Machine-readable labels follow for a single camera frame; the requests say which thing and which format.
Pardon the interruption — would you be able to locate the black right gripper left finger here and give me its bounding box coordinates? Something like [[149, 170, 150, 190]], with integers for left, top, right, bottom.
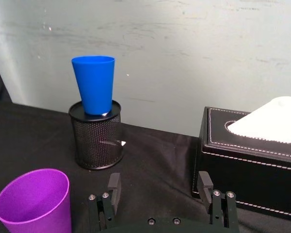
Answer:
[[88, 172, 122, 232]]

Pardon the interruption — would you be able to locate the blue plastic cup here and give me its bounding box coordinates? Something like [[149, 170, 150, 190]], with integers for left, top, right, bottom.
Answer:
[[71, 55, 116, 116]]

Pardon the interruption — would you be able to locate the black leather tissue box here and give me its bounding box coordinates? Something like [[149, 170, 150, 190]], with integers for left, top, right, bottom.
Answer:
[[191, 106, 291, 223]]

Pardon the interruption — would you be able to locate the purple plastic cup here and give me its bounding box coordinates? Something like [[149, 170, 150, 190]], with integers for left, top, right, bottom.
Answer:
[[0, 168, 72, 233]]

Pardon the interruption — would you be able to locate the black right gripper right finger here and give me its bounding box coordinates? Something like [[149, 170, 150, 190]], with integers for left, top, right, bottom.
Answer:
[[197, 171, 240, 230]]

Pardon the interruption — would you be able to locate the black mesh pen holder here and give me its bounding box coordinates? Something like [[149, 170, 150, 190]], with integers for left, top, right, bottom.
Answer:
[[68, 100, 125, 170]]

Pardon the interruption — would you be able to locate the white tissue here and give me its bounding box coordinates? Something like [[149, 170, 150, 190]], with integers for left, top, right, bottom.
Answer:
[[227, 96, 291, 146]]

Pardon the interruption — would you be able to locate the black table cloth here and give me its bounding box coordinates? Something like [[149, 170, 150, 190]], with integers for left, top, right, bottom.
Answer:
[[0, 52, 291, 233]]

